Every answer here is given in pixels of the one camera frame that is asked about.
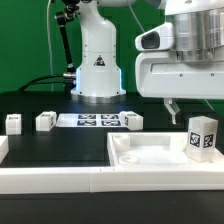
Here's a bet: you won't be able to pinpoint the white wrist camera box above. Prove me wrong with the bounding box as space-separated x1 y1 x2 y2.
135 22 174 52

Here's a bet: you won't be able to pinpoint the white tag marker sheet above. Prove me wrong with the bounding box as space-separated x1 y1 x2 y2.
56 113 122 127

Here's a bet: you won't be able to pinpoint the white left fence piece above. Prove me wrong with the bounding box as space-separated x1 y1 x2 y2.
0 136 9 163

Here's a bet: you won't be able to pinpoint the white front fence wall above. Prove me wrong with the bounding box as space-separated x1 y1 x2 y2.
0 164 224 194

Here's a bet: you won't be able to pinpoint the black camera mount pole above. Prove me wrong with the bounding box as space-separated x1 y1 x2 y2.
54 3 81 79

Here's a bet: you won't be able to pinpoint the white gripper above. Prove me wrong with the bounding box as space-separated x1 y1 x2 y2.
135 51 224 125

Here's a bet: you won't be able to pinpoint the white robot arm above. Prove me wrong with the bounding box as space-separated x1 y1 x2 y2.
64 0 224 116

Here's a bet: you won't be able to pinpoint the white square tabletop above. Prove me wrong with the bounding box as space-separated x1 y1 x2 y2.
106 131 224 168

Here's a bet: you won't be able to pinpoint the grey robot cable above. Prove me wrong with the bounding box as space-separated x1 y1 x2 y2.
46 0 55 92

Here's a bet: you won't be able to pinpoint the black base cables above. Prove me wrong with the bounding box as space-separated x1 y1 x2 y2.
17 73 76 93

